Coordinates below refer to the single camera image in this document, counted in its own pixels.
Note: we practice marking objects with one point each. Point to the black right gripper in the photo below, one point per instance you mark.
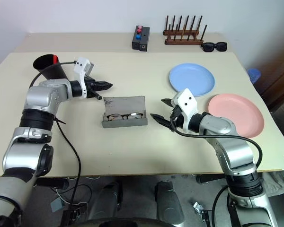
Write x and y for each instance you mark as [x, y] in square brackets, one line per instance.
[177, 118]

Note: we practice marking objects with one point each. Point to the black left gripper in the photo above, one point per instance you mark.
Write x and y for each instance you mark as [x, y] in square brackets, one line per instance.
[90, 85]

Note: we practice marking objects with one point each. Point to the grey felt glasses case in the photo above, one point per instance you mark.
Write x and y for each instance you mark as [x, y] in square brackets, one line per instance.
[125, 105]

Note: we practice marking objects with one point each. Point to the tortoiseshell round eyeglasses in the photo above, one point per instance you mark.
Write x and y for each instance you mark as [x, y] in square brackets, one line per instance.
[135, 115]

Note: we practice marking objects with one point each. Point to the black plastic cup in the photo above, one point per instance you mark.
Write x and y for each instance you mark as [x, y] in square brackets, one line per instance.
[54, 72]

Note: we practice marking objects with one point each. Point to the red capped black marker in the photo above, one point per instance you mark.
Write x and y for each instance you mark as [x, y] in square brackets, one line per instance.
[55, 59]

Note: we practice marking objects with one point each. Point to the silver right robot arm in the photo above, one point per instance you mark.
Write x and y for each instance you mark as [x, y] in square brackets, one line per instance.
[232, 146]

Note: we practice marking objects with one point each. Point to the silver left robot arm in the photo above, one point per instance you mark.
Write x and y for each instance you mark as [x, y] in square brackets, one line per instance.
[38, 99]

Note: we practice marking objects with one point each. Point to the light blue plate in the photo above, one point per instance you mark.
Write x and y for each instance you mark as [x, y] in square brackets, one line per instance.
[191, 79]

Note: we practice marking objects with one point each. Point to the black push button box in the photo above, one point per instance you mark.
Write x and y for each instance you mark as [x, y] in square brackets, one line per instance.
[135, 44]

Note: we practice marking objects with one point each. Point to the blue push button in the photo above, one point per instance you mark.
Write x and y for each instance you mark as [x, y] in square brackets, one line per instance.
[138, 37]

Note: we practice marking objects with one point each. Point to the black box with round socket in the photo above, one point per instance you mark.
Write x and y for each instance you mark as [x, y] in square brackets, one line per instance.
[144, 40]

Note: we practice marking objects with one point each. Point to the red push button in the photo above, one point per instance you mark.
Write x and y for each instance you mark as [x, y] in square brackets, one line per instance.
[139, 31]

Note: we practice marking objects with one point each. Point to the pink plate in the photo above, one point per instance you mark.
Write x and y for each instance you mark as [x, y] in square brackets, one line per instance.
[236, 113]

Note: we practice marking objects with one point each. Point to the dark wooden dish rack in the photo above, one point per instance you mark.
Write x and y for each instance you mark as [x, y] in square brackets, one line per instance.
[183, 41]

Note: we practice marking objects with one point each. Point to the black sunglasses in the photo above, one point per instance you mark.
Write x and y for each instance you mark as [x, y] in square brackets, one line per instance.
[214, 46]

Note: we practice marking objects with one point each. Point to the dark rounded leg cover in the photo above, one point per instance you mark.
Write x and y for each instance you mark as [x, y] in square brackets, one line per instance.
[169, 203]
[106, 201]

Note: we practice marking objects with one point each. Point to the blue ribbed plastic container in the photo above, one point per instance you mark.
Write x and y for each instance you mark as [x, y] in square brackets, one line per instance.
[254, 75]

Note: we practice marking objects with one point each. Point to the small metal clamp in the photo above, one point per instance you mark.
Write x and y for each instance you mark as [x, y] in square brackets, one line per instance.
[198, 206]

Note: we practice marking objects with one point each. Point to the brown wooden door panel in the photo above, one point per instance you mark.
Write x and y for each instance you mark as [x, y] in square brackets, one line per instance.
[274, 71]

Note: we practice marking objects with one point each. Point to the small grey box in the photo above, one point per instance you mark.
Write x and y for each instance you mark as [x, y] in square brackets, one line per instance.
[57, 204]

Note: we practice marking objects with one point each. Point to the grey cloth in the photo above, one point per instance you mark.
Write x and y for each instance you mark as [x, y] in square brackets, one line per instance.
[280, 183]

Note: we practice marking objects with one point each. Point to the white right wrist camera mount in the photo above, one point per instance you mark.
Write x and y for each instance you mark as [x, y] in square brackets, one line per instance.
[185, 101]

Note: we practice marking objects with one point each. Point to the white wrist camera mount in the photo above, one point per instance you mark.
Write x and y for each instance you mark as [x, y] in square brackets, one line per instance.
[185, 101]
[80, 65]

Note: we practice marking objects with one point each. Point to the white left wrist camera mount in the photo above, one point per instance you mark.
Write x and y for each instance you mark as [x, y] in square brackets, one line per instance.
[80, 65]

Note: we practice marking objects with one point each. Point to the black table frame bar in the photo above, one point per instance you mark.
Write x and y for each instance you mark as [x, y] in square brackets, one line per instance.
[52, 183]
[208, 179]

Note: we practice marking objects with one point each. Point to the black floor bracket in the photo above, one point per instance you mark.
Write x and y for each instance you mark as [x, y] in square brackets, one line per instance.
[207, 217]
[79, 212]

